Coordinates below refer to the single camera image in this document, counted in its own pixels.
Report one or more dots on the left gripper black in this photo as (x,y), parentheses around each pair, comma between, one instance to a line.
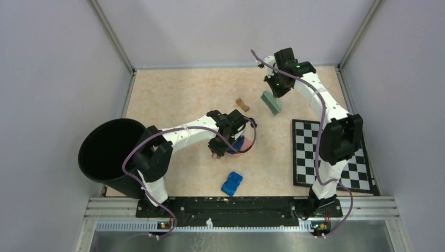
(214,148)

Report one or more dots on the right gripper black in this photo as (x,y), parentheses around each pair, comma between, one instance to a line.
(277,93)

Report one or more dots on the green plastic hand brush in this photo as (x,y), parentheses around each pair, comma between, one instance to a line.
(271,102)

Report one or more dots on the large dark blue paper scrap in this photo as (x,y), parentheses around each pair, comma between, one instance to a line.
(237,145)

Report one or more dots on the pink plastic dustpan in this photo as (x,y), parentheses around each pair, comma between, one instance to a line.
(247,144)

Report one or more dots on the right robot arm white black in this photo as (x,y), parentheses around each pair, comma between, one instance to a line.
(339,132)

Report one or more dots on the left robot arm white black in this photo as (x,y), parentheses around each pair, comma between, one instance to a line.
(153,151)

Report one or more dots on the wooden arch block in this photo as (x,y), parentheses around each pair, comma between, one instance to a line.
(239,102)

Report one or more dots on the black white checkerboard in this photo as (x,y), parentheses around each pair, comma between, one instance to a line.
(356,175)

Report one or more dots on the blue toy car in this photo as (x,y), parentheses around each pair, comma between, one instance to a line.
(231,184)

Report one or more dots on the black round trash bin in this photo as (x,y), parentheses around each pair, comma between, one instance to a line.
(104,150)

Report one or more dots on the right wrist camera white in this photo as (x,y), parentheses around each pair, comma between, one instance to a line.
(268,63)

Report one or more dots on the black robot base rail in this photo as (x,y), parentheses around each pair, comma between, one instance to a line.
(259,211)

